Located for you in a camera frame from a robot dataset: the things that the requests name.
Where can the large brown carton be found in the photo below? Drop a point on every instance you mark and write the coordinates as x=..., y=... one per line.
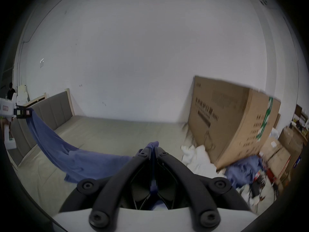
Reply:
x=229, y=119

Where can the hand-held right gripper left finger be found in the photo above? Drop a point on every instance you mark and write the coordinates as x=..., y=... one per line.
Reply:
x=115, y=185

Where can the brown carton with white label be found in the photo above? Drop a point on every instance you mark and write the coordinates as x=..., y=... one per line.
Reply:
x=277, y=153

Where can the bed with beige sheet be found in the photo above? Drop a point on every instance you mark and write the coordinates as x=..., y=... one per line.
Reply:
x=115, y=134

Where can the grey padded headboard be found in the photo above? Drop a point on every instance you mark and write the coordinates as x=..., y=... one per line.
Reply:
x=50, y=110

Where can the pile of white cloths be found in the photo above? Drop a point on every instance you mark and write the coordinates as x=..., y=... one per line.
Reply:
x=200, y=161

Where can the plain brown carton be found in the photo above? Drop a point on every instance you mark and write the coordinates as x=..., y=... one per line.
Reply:
x=291, y=139

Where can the person's left hand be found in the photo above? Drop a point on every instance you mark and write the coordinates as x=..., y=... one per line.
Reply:
x=5, y=123

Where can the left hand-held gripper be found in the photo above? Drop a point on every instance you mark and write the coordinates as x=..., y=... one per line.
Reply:
x=6, y=106

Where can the dark blue shirt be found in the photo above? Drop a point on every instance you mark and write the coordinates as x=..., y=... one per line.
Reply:
x=79, y=161

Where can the bunched blue cloth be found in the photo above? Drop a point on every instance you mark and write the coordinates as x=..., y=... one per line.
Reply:
x=243, y=170

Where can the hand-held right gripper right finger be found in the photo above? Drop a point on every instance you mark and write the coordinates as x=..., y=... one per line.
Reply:
x=190, y=185

